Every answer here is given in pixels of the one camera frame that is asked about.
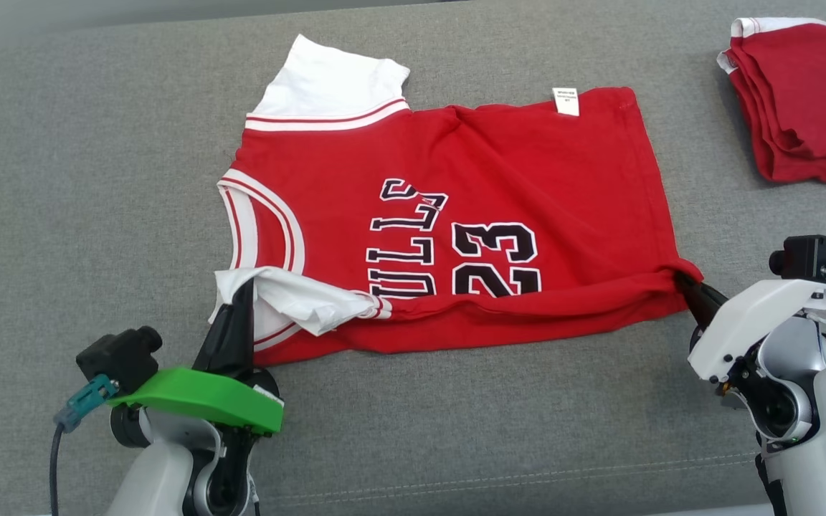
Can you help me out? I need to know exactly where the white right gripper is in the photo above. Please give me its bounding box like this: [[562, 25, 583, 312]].
[[675, 271, 826, 382]]

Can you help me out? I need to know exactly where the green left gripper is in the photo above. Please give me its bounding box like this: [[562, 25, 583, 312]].
[[106, 279, 285, 436]]

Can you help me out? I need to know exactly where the folded red garment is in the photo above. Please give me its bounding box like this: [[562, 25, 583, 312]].
[[716, 16, 826, 189]]

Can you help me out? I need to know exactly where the teal left camera connector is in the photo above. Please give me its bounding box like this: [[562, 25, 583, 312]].
[[53, 374, 120, 433]]

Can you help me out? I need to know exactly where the black left camera cable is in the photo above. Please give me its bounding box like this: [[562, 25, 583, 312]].
[[48, 423, 70, 516]]

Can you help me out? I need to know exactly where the red basketball jersey white trim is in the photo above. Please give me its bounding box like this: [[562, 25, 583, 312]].
[[209, 34, 704, 368]]

